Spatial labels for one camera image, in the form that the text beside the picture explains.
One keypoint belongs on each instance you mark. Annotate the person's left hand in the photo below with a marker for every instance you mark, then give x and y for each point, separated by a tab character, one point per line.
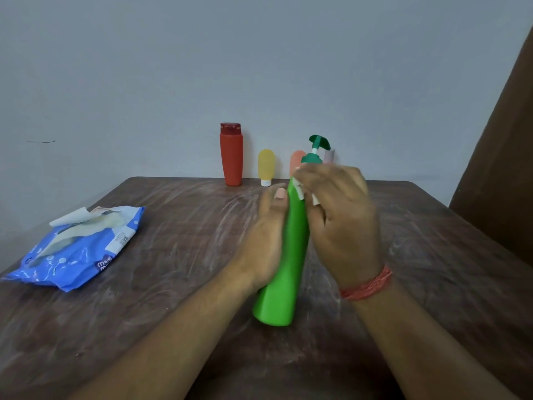
260	245

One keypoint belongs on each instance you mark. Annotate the person's right hand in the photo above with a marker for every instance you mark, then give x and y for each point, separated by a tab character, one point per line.
345	229

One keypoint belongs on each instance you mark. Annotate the person's left thumb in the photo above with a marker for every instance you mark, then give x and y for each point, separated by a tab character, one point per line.
278	204

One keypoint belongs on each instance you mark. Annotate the person's right fingers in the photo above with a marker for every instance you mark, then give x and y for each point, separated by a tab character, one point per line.
310	185

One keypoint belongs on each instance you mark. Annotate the white wet wipe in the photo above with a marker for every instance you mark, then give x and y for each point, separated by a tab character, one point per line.
302	193

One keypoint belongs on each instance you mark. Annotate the green pump bottle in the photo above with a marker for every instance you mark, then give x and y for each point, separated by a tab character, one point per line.
289	245

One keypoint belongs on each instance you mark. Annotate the person's right forearm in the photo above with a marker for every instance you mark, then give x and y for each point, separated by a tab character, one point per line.
420	345

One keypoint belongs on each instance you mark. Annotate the person's left forearm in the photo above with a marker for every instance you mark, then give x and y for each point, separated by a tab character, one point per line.
170	341

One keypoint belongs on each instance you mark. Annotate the orange travel tube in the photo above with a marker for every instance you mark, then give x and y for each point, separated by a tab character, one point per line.
295	160

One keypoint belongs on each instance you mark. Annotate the pink travel tube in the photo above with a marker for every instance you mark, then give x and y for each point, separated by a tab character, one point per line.
329	156

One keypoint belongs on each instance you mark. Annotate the yellow travel tube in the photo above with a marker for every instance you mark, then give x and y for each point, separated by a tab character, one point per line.
266	165

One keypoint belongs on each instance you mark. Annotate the red bottle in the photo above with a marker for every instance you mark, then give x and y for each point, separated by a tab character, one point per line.
231	156

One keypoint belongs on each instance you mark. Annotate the red thread wristband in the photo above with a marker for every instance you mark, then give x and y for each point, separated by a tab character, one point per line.
367	287

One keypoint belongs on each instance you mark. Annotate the blue wet wipes packet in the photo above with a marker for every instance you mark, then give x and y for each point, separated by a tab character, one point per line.
79	245

